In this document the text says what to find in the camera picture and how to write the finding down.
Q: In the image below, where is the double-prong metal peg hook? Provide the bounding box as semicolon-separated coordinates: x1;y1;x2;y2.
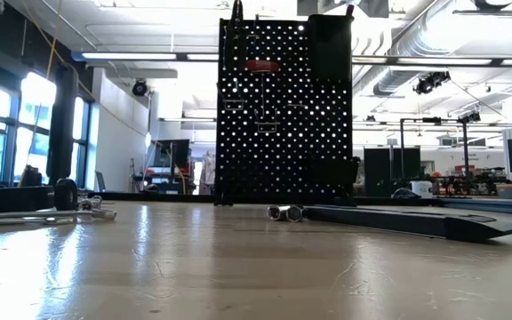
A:
217;79;246;111
254;108;280;133

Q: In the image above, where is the black ceiling camera mount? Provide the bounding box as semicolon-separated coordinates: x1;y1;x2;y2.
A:
412;70;452;96

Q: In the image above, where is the small black pegboard bin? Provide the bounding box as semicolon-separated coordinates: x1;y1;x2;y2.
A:
308;156;360;199

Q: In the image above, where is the cluttered distant workbench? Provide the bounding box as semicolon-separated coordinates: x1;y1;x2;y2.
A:
133;166;195;196
433;164;508;197

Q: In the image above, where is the black pipe stand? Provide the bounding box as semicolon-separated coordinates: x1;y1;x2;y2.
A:
399;109;483;196

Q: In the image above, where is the black perforated pegboard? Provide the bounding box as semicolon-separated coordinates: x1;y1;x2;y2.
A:
213;17;359;208

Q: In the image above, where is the chrome socket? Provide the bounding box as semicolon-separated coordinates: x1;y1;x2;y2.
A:
285;204;306;223
266;204;292;222

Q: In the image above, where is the black grey spirit level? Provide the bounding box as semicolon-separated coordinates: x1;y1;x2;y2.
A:
302;204;512;244

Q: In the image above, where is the black cabinet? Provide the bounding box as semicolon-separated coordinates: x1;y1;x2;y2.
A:
364;147;421;196

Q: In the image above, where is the dark chair backrest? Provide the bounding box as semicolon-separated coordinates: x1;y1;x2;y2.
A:
18;164;44;188

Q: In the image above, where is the small chrome fitting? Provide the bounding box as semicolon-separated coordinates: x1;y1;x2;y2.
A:
77;194;104;212

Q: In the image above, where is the small silver combination wrench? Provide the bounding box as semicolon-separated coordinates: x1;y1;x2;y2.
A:
0;216;79;227

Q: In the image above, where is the long ceiling light strip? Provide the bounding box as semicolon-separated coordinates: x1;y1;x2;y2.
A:
71;51;512;67

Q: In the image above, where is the white bucket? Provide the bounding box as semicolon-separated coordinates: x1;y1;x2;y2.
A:
410;180;434;199

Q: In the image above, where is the black vertical pillar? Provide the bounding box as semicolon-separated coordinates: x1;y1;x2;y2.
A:
45;64;80;186

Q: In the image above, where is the black ceiling spotlight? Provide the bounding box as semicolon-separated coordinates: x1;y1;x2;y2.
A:
131;78;149;97

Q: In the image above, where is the tall black pegboard bin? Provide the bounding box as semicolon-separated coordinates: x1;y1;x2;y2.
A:
308;13;354;81

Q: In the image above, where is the large silver combination wrench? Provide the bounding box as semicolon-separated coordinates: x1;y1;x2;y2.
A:
0;208;118;222

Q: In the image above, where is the silver ventilation duct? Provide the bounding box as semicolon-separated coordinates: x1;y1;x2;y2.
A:
353;0;475;97

